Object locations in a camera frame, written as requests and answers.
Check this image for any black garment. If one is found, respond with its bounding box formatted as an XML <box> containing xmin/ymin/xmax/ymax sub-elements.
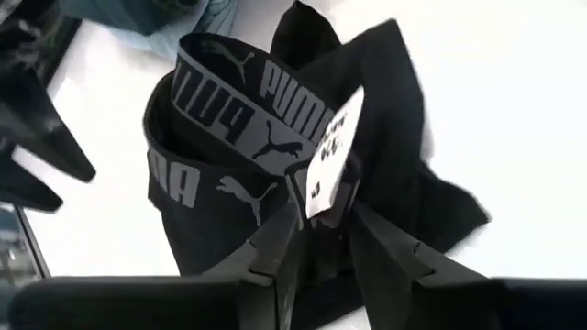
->
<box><xmin>142</xmin><ymin>0</ymin><xmax>493</xmax><ymax>330</ymax></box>

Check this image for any black aluminium table frame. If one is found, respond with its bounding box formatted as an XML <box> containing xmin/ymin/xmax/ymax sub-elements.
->
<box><xmin>13</xmin><ymin>204</ymin><xmax>52</xmax><ymax>280</ymax></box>

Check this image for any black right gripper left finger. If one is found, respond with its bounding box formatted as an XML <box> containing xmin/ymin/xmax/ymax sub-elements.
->
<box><xmin>7</xmin><ymin>201</ymin><xmax>305</xmax><ymax>330</ymax></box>

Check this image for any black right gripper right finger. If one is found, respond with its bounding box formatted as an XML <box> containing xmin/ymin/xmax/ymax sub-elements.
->
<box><xmin>349</xmin><ymin>201</ymin><xmax>587</xmax><ymax>330</ymax></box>

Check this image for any blue striped garment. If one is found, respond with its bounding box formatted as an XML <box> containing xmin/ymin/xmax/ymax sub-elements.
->
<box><xmin>58</xmin><ymin>0</ymin><xmax>240</xmax><ymax>61</ymax></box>

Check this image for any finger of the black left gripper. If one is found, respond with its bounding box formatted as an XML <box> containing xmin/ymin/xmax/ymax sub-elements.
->
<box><xmin>0</xmin><ymin>68</ymin><xmax>98</xmax><ymax>184</ymax></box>
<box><xmin>0</xmin><ymin>149</ymin><xmax>65</xmax><ymax>215</ymax></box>

